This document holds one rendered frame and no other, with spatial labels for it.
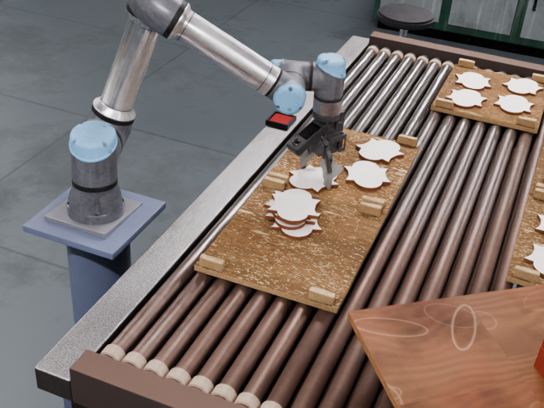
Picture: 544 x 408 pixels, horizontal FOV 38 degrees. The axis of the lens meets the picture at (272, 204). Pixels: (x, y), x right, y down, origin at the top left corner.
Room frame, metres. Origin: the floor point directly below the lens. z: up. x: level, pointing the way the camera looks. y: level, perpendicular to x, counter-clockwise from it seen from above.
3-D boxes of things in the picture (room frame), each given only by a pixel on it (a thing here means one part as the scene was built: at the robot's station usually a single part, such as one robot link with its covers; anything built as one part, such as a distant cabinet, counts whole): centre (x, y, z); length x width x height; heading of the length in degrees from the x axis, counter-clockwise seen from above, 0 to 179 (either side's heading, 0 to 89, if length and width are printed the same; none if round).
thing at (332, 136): (1.86, -0.13, 1.08); 0.09 x 0.08 x 0.12; 129
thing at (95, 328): (2.05, 0.04, 0.88); 2.08 x 0.09 x 0.06; 160
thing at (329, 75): (1.85, -0.12, 1.24); 0.09 x 0.08 x 0.11; 90
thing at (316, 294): (1.33, -0.12, 0.95); 0.06 x 0.02 x 0.03; 71
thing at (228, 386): (1.94, -0.26, 0.90); 1.95 x 0.05 x 0.05; 160
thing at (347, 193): (1.96, -0.20, 0.93); 0.41 x 0.35 x 0.02; 161
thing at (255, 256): (1.56, -0.06, 0.93); 0.41 x 0.35 x 0.02; 161
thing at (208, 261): (1.42, 0.13, 0.95); 0.06 x 0.02 x 0.03; 71
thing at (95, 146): (1.72, 0.46, 1.05); 0.13 x 0.12 x 0.14; 0
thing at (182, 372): (1.98, -0.16, 0.90); 1.95 x 0.05 x 0.05; 160
